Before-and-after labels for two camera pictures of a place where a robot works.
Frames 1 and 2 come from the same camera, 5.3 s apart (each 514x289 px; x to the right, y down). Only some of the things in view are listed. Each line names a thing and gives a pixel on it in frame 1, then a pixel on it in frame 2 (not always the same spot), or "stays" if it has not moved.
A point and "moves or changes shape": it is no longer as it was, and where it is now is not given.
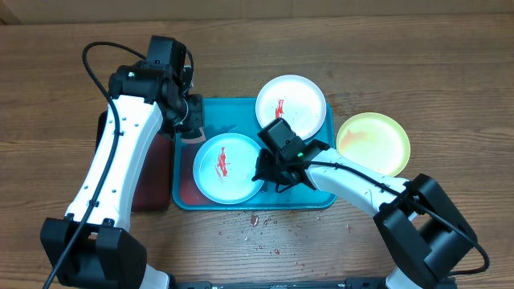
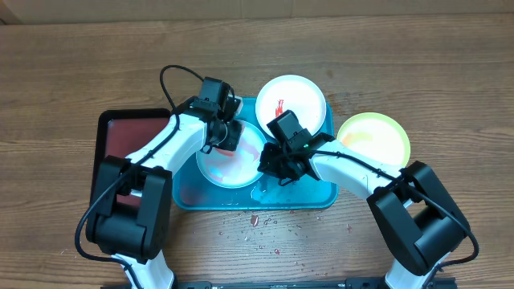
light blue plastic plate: (224, 167) moves or changes shape
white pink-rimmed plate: (295, 99) stays
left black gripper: (196, 105) -> (237, 133)
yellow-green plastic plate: (376, 141) stays
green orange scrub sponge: (193, 136) moves or changes shape
